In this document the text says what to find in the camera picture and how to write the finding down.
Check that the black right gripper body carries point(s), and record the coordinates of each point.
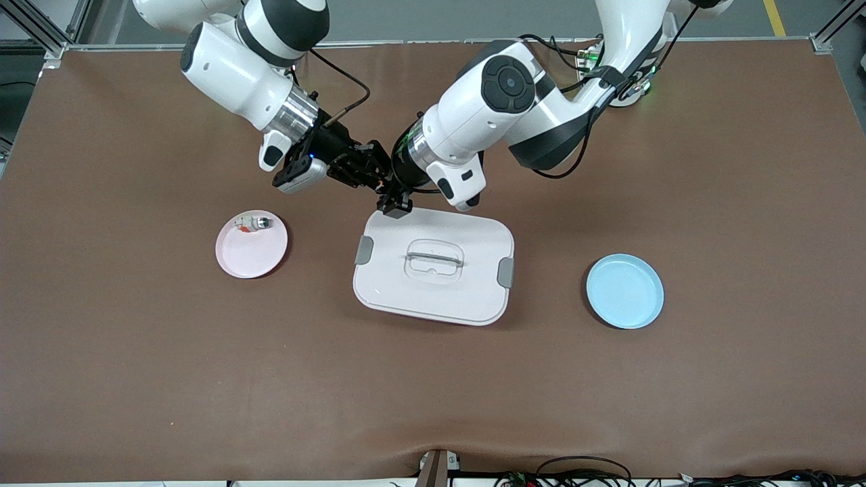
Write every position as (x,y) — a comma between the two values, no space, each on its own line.
(333,145)

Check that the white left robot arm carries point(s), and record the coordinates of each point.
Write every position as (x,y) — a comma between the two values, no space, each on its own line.
(500,101)

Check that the white lidded storage box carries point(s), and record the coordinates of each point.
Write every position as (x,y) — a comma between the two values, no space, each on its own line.
(433,297)

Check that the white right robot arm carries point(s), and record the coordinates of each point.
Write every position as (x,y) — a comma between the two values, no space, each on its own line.
(230,67)

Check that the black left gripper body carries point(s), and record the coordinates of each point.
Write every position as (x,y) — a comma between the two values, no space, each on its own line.
(404,176)

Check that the white green push-button switch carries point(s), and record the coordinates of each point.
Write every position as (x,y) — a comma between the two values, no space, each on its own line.
(256,222)

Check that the light blue round plate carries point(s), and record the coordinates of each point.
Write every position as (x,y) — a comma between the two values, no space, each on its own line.
(624,292)

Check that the grey box latch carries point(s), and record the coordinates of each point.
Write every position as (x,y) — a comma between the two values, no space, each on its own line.
(506,272)
(364,250)

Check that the brown grey mounting bracket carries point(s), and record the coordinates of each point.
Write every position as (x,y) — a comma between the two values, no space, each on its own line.
(436,470)

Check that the pink round plate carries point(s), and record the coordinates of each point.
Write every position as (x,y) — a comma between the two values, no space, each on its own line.
(250,260)

